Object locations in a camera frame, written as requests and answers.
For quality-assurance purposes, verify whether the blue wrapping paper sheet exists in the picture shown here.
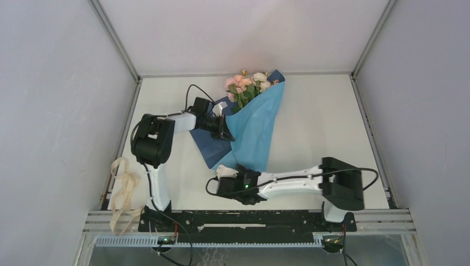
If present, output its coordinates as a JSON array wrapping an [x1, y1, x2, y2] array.
[[210, 70, 285, 172]]

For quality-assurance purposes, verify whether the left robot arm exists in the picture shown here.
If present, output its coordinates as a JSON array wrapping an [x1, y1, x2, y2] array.
[[131, 97, 234, 231]]

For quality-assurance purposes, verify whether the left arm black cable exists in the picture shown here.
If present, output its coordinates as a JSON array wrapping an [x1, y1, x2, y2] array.
[[130, 84, 217, 221]]

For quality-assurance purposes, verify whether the cream lace ribbon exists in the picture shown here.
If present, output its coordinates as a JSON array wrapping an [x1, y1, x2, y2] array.
[[109, 157, 144, 237]]

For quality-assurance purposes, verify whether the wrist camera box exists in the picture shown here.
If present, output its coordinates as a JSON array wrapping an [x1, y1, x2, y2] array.
[[212, 101, 228, 117], [216, 164, 238, 178]]

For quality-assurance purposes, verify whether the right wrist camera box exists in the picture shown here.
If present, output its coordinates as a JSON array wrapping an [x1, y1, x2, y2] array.
[[216, 164, 238, 178]]

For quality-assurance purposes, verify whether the cream white fake rose stem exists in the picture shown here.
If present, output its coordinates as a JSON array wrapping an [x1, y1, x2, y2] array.
[[252, 72, 272, 93]]

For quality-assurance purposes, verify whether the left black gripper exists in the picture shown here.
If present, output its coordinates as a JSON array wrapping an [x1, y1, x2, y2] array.
[[199, 114, 234, 142]]

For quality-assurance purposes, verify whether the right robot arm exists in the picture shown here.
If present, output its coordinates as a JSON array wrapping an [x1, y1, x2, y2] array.
[[213, 157, 365, 231]]

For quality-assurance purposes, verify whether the white slotted cable duct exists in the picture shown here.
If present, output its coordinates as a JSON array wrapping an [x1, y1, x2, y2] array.
[[95, 236, 324, 248]]

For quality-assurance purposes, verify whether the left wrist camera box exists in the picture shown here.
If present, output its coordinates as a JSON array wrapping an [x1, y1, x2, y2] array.
[[212, 101, 228, 117]]

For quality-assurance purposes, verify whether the peach fake rose stem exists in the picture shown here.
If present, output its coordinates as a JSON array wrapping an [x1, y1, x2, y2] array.
[[234, 69, 253, 93]]

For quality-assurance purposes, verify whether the aluminium front frame rail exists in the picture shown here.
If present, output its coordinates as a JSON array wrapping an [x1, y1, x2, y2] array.
[[82, 209, 417, 236]]

